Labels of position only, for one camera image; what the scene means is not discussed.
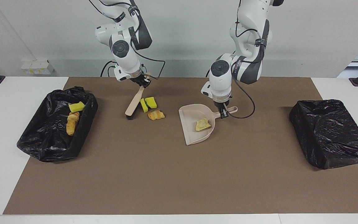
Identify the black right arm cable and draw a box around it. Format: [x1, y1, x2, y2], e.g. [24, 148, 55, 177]
[89, 0, 166, 80]

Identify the brown fried bread roll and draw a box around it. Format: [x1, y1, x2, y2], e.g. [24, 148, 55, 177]
[66, 120, 78, 136]

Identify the orange croissant piece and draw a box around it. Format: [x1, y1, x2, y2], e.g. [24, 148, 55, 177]
[148, 110, 165, 121]

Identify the brown table mat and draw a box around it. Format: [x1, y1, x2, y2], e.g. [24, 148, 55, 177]
[2, 77, 358, 215]

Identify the beige brush with black bristles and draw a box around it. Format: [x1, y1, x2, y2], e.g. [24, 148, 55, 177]
[125, 86, 145, 121]

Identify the white wall socket box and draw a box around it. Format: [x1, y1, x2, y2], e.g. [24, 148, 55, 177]
[21, 60, 55, 75]

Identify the notched yellow sponge piece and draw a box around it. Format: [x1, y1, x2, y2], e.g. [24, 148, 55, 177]
[69, 101, 85, 113]

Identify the bin with black bag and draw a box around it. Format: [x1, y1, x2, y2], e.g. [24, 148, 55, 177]
[16, 86, 99, 162]
[289, 99, 358, 170]

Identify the beige plastic dustpan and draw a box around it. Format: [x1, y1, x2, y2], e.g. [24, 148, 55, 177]
[178, 104, 238, 146]

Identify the angular pale bread chunk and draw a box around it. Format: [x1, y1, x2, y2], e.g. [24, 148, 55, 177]
[195, 118, 212, 132]

